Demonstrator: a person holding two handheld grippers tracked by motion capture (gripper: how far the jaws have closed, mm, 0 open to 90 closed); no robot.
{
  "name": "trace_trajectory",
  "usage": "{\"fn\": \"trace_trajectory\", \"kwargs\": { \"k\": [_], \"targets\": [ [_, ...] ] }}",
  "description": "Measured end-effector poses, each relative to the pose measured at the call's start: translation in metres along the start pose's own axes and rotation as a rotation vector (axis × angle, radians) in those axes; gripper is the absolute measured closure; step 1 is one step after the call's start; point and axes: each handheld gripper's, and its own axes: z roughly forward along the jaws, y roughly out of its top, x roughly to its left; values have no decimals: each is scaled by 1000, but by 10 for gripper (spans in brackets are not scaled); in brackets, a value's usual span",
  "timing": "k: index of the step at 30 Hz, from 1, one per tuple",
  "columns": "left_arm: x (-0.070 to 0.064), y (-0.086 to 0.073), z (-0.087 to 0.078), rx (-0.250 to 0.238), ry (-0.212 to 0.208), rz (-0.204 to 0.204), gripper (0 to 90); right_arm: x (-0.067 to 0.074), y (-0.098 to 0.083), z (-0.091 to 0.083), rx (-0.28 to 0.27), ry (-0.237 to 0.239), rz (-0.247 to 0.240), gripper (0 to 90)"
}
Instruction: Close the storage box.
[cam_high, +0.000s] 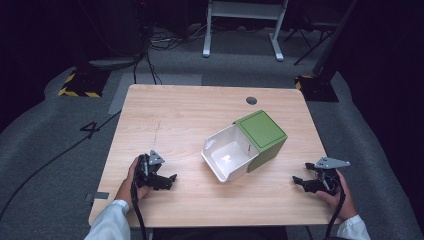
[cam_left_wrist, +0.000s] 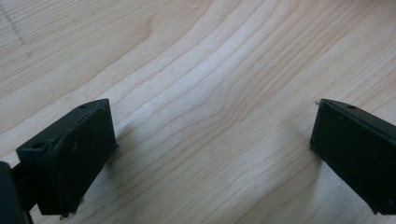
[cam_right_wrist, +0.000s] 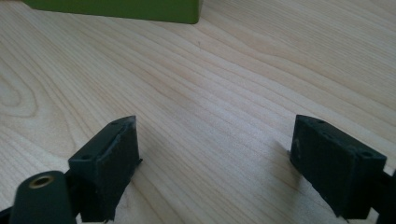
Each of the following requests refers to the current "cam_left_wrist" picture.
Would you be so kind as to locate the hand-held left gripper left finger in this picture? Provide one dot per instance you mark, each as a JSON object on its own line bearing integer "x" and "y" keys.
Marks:
{"x": 71, "y": 155}

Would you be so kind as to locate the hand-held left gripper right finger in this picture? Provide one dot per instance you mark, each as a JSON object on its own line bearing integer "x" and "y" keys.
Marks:
{"x": 358, "y": 149}

